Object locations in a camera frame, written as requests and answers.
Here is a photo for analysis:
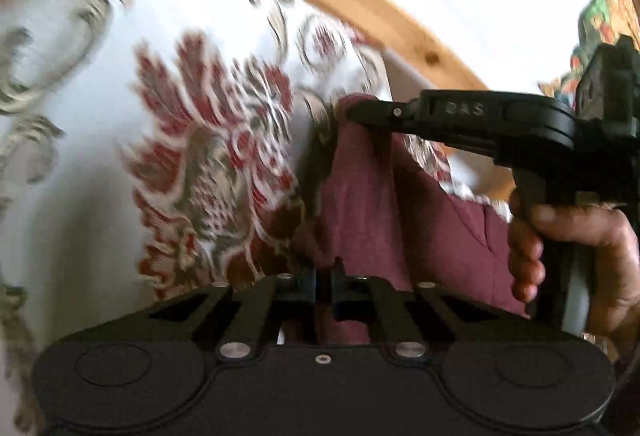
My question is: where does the white floral bedspread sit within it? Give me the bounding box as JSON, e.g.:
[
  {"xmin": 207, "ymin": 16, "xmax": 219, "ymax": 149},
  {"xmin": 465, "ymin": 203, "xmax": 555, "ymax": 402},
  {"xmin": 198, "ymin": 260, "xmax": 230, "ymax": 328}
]
[{"xmin": 0, "ymin": 0, "xmax": 516, "ymax": 436}]

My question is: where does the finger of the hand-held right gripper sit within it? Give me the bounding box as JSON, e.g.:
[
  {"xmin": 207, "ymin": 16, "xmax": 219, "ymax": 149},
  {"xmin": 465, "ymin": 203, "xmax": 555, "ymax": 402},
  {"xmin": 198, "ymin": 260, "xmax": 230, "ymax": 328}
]
[{"xmin": 344, "ymin": 89, "xmax": 507, "ymax": 158}]

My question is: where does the person's right hand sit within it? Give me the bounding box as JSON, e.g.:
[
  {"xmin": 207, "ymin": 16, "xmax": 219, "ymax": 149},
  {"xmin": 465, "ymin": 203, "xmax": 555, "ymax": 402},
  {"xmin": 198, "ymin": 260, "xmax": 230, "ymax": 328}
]
[{"xmin": 507, "ymin": 202, "xmax": 640, "ymax": 359}]

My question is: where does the colourful patterned cloth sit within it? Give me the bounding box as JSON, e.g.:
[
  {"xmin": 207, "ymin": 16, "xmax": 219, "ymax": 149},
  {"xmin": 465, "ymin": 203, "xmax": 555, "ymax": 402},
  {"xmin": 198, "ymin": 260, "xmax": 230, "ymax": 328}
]
[{"xmin": 539, "ymin": 0, "xmax": 640, "ymax": 109}]

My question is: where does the maroon knit garment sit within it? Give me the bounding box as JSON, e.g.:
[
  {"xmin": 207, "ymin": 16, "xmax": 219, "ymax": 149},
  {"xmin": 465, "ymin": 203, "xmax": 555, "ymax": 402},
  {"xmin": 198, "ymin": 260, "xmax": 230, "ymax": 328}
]
[{"xmin": 292, "ymin": 92, "xmax": 531, "ymax": 347}]

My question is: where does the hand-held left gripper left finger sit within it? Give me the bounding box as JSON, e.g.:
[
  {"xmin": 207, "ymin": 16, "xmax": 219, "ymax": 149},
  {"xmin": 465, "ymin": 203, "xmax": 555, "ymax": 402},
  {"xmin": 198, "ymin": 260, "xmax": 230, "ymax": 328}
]
[{"xmin": 145, "ymin": 266, "xmax": 318, "ymax": 363}]

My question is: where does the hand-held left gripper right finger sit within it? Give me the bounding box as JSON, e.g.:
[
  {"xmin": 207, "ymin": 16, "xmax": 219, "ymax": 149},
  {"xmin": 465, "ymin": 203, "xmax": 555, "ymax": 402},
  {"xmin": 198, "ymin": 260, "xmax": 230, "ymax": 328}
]
[{"xmin": 330, "ymin": 259, "xmax": 502, "ymax": 362}]

